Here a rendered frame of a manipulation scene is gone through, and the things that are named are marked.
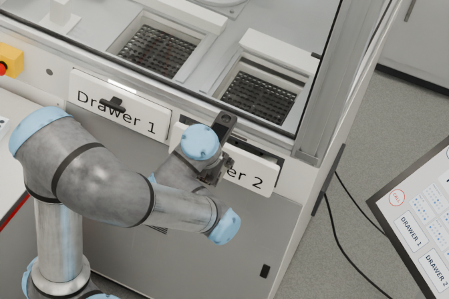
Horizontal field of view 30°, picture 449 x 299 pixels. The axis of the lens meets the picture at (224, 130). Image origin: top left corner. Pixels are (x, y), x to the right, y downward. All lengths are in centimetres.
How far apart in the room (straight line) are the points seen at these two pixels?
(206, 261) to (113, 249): 34
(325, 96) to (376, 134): 172
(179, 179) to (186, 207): 20
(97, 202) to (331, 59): 73
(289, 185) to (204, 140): 49
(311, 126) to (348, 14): 33
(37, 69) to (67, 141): 95
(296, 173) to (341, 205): 120
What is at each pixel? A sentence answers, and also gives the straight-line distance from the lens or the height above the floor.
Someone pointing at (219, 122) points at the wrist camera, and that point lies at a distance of 194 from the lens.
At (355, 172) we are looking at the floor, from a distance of 345.
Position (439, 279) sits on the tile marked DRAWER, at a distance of 191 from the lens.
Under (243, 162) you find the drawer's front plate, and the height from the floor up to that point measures 90.
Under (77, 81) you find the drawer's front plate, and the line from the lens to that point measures 223.
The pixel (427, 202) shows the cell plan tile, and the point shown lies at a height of 106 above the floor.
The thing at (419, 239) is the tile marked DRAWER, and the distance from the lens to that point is 195.
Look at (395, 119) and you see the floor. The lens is 374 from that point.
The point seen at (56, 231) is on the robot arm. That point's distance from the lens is 155.
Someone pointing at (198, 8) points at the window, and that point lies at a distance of 194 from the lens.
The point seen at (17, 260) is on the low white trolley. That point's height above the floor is 47.
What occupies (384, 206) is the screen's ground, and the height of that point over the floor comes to 99.
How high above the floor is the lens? 243
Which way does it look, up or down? 45 degrees down
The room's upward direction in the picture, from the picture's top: 14 degrees clockwise
